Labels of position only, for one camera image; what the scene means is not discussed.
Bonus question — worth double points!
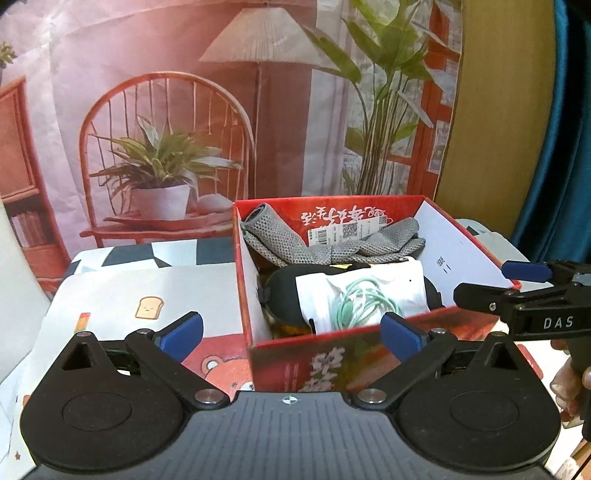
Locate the white cartoon print tablecloth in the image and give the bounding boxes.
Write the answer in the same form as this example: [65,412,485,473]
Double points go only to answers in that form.
[0,218,591,480]

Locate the grey mesh glove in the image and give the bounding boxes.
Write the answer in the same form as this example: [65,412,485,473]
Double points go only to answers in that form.
[240,203,426,267]

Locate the printed living room backdrop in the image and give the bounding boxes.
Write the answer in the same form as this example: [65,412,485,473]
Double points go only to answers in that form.
[1,1,463,294]

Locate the white cloth green print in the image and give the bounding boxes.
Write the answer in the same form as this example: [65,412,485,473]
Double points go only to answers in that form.
[295,257,429,334]

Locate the red strawberry cardboard box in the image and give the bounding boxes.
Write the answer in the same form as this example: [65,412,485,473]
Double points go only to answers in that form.
[233,195,511,392]

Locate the blue curtain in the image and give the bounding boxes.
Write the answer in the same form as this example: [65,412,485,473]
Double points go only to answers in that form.
[511,1,590,263]

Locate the black eye mask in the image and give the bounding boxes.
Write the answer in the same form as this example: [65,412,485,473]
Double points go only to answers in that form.
[259,263,443,334]

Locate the person's right hand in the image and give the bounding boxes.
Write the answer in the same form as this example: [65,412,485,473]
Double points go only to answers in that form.
[550,355,590,422]

